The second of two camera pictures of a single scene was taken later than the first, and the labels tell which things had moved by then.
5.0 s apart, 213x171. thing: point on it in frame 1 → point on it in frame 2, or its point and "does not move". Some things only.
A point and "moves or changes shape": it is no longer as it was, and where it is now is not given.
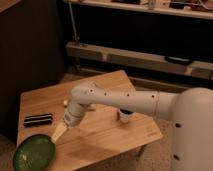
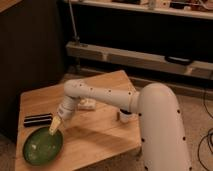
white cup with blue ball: [125, 114] does not move
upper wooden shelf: [198, 9] does not move
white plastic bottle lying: [68, 104] does not move
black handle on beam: [179, 60] does not move
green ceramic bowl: [34, 153] moves or changes shape
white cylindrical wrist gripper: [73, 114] → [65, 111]
